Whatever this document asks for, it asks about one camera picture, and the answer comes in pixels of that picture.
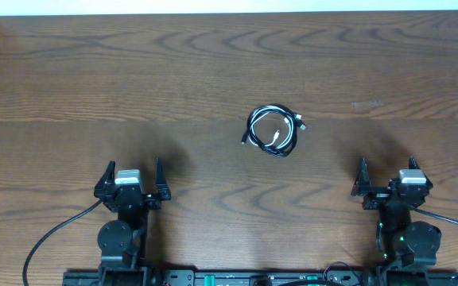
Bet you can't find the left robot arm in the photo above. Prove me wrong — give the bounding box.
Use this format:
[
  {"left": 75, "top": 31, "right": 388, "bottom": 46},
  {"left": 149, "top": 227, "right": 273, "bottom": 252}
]
[{"left": 94, "top": 159, "right": 172, "bottom": 286}]

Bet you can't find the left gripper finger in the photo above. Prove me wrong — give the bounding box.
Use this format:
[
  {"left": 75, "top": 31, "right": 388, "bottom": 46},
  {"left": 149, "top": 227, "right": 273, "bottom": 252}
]
[
  {"left": 155, "top": 158, "right": 170, "bottom": 195},
  {"left": 94, "top": 160, "right": 116, "bottom": 191}
]

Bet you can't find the white USB cable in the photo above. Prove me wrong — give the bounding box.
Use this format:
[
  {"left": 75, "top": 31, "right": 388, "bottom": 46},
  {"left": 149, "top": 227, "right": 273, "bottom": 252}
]
[{"left": 249, "top": 105, "right": 303, "bottom": 149}]

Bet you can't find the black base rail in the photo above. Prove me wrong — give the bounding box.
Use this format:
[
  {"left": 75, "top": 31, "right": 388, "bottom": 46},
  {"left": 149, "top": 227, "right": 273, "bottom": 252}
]
[{"left": 61, "top": 269, "right": 458, "bottom": 286}]

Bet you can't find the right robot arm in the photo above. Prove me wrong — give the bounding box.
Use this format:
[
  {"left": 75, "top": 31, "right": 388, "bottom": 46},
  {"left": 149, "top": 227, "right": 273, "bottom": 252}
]
[{"left": 351, "top": 157, "right": 441, "bottom": 285}]

